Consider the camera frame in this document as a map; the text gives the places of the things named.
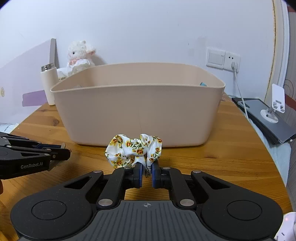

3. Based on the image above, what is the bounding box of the white round device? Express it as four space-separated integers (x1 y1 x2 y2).
274 212 296 241

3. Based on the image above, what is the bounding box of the white phone stand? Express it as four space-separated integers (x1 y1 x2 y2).
260 83 286 123

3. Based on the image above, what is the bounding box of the tissue box with white tissue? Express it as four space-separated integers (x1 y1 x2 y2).
57 67 70 81

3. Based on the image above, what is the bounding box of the beige plastic storage bin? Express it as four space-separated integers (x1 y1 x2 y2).
50 62 226 148

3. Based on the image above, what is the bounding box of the white plush lamb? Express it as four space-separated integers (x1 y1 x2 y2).
67 40 97 76

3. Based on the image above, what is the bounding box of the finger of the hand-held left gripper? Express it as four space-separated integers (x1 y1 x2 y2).
0 132 67 149
0 147 71 163

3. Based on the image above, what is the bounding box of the white thermos bottle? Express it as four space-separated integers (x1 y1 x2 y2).
41 63 58 106

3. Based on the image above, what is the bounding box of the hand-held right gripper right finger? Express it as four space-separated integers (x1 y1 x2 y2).
151 162 232 209

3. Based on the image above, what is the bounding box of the white wall switch socket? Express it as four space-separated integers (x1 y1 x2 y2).
206 47 241 71

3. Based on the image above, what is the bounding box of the white bedding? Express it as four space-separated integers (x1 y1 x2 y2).
0 123 19 134

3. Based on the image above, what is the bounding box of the cream door frame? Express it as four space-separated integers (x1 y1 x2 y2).
265 0 290 105

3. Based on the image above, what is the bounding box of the white and purple panel board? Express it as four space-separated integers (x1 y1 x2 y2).
0 38 57 126

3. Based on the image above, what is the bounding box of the white yellow floral scrunchie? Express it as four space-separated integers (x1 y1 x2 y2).
105 133 163 178

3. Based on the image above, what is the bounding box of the grey laptop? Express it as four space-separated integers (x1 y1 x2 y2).
232 97 296 145

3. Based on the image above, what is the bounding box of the white power cable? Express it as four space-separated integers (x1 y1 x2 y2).
233 70 250 121

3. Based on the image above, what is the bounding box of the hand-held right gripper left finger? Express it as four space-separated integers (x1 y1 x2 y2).
63 163 143 210

